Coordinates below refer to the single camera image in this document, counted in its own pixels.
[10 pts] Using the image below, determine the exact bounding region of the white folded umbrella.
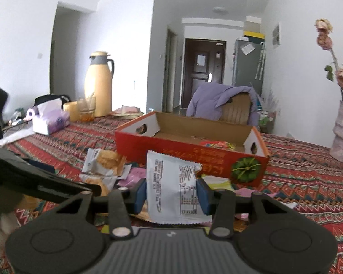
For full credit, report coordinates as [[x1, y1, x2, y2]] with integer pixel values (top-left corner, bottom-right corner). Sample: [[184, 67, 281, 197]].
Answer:
[[254, 42, 267, 80]]

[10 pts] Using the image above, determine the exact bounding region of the grey refrigerator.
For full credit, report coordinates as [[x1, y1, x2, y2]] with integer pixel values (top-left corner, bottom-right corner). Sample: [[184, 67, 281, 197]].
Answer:
[[231, 37, 266, 96]]

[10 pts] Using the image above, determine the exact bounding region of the red cardboard box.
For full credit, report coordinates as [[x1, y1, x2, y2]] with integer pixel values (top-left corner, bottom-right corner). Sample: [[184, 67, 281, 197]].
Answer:
[[115, 111, 271, 187]]

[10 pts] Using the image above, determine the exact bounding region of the pink snack packet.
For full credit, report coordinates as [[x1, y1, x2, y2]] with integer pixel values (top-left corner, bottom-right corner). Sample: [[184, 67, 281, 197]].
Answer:
[[117, 167, 147, 189], [234, 188, 297, 206]]

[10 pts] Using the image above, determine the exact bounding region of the white oat crisp packet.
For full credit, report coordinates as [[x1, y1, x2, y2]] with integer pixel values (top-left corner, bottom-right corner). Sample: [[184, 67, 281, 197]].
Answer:
[[79, 173, 118, 196], [83, 148, 127, 177]]

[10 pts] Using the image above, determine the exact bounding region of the white snack packet black print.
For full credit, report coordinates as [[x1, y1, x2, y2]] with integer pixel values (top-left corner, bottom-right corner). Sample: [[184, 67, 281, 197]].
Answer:
[[146, 150, 213, 224]]

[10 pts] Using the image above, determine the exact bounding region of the brown wooden chair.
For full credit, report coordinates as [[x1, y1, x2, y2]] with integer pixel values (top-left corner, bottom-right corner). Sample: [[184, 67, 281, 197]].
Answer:
[[219, 93, 253, 125]]

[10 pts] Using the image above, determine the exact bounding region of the stack of red snack bags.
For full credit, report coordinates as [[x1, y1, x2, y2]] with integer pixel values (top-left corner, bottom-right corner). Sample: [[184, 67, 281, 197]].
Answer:
[[110, 105, 145, 118]]

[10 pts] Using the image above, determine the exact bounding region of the yellow box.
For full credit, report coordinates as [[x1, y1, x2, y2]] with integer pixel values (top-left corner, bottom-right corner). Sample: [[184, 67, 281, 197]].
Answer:
[[244, 30, 266, 41]]

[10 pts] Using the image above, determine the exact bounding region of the white plastic sheet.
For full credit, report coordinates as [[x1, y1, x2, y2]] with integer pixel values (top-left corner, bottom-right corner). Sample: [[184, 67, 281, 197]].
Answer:
[[0, 130, 35, 147]]

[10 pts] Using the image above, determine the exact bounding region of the colourful red snack packet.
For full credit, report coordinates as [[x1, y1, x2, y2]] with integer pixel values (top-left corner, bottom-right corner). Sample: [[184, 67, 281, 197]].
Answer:
[[199, 140, 235, 150]]

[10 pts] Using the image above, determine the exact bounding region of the yellow thermos jug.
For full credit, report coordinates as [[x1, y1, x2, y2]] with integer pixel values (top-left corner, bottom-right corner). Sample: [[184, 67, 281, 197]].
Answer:
[[84, 51, 115, 117]]

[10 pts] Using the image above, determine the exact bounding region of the round yellow container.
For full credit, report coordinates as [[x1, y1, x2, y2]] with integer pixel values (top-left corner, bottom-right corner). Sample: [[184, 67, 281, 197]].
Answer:
[[63, 101, 80, 122]]

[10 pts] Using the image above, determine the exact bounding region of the green and white snack packet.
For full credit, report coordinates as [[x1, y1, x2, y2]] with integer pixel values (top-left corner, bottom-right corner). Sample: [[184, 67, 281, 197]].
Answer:
[[202, 176, 235, 192]]

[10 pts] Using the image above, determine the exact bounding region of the dark brown door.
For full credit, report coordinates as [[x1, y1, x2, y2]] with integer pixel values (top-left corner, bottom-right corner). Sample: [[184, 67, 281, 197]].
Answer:
[[181, 38, 227, 109]]

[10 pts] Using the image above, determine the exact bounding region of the black bag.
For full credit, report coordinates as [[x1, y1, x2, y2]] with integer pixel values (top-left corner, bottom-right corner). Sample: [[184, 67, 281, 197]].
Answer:
[[34, 94, 71, 109]]

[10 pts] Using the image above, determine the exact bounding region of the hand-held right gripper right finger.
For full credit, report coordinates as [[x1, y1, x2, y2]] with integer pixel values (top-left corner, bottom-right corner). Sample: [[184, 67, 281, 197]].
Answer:
[[196, 178, 288, 240]]

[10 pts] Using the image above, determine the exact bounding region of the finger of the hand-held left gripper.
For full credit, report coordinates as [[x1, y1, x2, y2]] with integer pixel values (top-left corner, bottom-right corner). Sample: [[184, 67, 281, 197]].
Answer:
[[0, 147, 57, 175], [0, 175, 102, 199]]

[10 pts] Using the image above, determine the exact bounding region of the drinking glass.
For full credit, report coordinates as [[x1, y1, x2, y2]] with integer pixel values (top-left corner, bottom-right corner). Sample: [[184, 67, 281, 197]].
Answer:
[[77, 96, 97, 122]]

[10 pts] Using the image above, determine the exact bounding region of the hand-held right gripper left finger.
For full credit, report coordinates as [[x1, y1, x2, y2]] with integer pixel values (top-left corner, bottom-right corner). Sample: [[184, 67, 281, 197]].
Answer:
[[56, 178, 147, 240]]

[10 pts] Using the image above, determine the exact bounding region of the purple tissue pack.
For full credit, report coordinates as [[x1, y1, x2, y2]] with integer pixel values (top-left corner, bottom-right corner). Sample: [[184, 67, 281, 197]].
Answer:
[[32, 98, 70, 135]]

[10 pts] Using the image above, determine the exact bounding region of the purple jacket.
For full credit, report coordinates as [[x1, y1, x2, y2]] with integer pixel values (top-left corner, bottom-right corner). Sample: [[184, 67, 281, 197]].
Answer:
[[186, 83, 260, 126]]

